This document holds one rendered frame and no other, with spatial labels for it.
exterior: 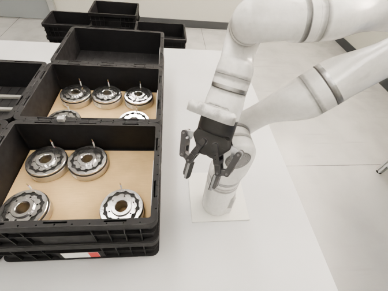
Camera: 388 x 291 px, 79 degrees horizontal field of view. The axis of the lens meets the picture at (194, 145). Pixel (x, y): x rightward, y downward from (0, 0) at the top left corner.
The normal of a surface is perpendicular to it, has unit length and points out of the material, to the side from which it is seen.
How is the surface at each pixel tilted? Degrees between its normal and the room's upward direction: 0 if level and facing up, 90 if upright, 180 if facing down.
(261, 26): 68
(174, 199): 0
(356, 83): 76
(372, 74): 82
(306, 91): 54
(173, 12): 90
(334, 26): 86
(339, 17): 64
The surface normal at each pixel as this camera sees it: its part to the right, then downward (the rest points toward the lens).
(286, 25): 0.18, 0.44
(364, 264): 0.09, -0.66
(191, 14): 0.08, 0.75
